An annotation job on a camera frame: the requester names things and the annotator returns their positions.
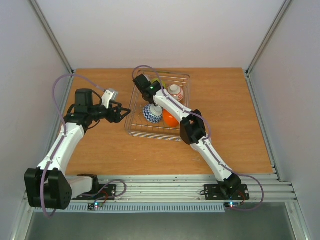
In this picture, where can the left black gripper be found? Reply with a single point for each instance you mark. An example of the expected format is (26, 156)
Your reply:
(116, 119)

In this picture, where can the wire dish rack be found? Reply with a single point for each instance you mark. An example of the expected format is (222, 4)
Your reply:
(137, 125)

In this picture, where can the blue patterned bowl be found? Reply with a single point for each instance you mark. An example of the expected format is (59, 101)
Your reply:
(152, 113)

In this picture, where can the orange bowl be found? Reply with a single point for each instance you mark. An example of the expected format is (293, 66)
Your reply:
(169, 119)

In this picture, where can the lime green bowl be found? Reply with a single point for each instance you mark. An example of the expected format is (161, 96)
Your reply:
(153, 80)

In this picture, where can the red patterned bowl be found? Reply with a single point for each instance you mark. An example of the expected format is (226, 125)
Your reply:
(176, 92)

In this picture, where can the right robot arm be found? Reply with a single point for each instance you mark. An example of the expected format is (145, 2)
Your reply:
(192, 131)

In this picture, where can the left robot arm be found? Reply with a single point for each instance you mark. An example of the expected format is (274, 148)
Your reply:
(46, 185)

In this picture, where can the white bowl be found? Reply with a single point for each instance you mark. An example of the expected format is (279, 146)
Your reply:
(195, 147)

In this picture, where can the left circuit board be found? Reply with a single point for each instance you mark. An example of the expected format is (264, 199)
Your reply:
(94, 206)

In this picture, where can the circuit board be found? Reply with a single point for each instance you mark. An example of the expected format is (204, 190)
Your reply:
(94, 206)
(233, 205)

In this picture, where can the right circuit board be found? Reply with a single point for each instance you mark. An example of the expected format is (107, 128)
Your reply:
(233, 205)

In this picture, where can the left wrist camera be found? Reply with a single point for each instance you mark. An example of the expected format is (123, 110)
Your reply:
(108, 96)

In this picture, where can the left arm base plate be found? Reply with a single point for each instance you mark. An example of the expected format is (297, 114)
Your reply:
(101, 192)

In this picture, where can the grey slotted cable duct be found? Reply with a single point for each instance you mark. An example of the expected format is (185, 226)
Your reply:
(135, 208)

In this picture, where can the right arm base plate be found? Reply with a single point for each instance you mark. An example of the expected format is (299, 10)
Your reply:
(212, 192)

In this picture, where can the aluminium rail frame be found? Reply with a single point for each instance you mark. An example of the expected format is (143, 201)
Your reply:
(266, 188)

